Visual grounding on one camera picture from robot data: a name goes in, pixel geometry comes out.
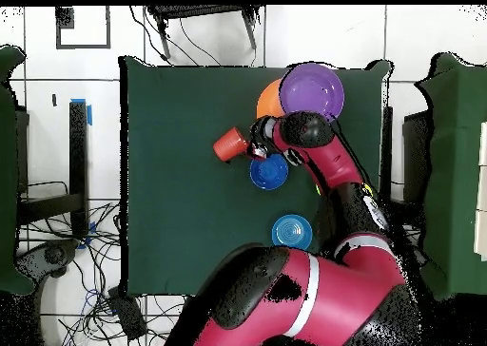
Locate green cloth side table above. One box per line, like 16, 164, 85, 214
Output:
0, 45, 37, 296
416, 52, 487, 301

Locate black chair base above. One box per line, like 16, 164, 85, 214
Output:
14, 239, 81, 282

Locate blue tape strip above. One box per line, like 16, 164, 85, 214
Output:
70, 97, 93, 127

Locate black square floor frame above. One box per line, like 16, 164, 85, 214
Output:
55, 6, 112, 50

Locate dark blue plastic bowl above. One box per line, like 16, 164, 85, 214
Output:
248, 152, 290, 192

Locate purple plastic bowl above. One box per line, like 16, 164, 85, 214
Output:
278, 62, 346, 124

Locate black table frame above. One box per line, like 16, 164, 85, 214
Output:
16, 101, 89, 238
380, 106, 394, 210

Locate dark green tablecloth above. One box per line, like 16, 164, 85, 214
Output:
118, 55, 393, 299

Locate black metal stool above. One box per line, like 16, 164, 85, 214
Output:
146, 5, 263, 62

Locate black power strip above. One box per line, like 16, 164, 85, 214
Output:
107, 286, 148, 341

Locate red plastic cup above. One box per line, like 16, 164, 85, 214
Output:
212, 126, 250, 163

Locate white boxes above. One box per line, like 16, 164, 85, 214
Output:
473, 121, 487, 261

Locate light blue plastic bowl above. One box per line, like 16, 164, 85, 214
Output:
270, 213, 314, 253

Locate tangle of floor cables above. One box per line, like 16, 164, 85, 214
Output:
16, 180, 187, 346

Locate large yellow plastic bowl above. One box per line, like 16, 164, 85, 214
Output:
256, 77, 286, 120

